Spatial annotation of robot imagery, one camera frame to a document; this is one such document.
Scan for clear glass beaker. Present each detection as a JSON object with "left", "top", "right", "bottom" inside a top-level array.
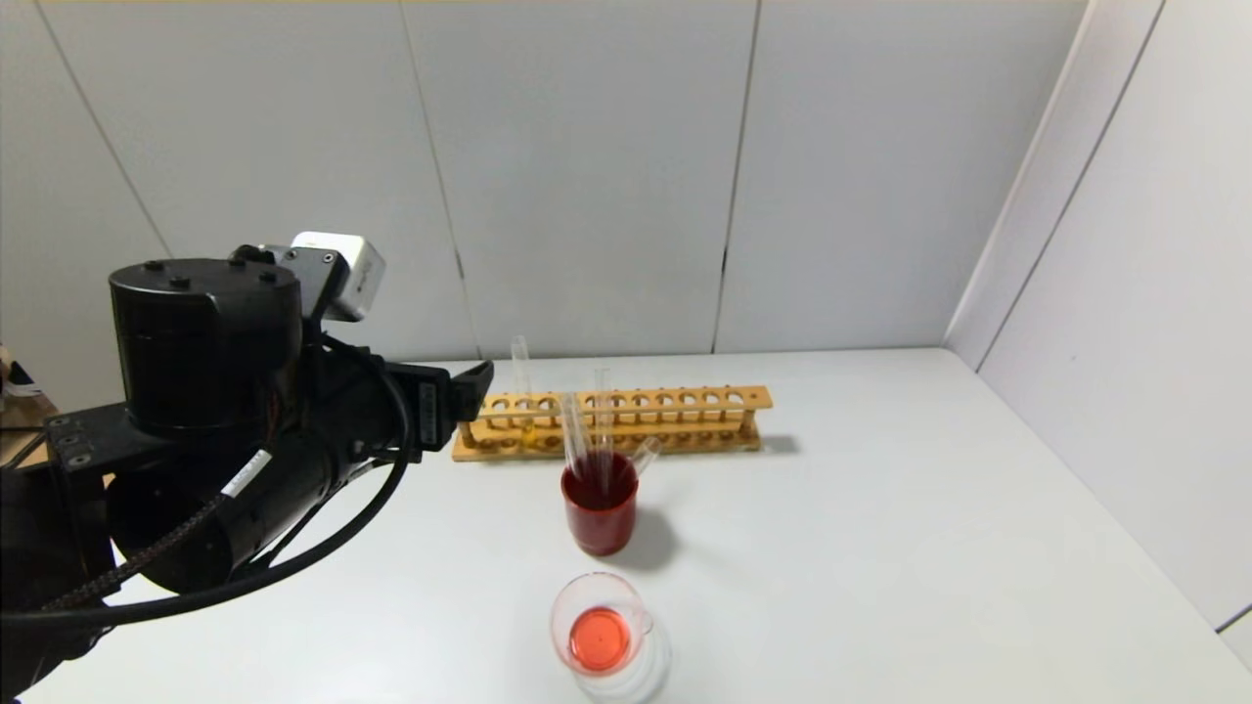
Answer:
[{"left": 549, "top": 571, "right": 658, "bottom": 680}]

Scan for test tube with yellow pigment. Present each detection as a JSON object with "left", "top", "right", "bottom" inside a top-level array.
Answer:
[{"left": 510, "top": 336, "right": 539, "bottom": 449}]

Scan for red plastic cup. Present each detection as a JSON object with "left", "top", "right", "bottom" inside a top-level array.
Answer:
[{"left": 560, "top": 449, "right": 640, "bottom": 557}]

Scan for dark background equipment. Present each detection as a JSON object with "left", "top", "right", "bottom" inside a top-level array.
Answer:
[{"left": 0, "top": 344, "right": 48, "bottom": 398}]

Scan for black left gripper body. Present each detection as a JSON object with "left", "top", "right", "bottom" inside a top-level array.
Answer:
[{"left": 316, "top": 343, "right": 454, "bottom": 464}]

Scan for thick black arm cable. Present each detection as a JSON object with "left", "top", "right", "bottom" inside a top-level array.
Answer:
[{"left": 0, "top": 337, "right": 414, "bottom": 629}]

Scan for wooden test tube rack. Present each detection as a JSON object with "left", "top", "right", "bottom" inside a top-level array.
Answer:
[{"left": 448, "top": 385, "right": 774, "bottom": 462}]

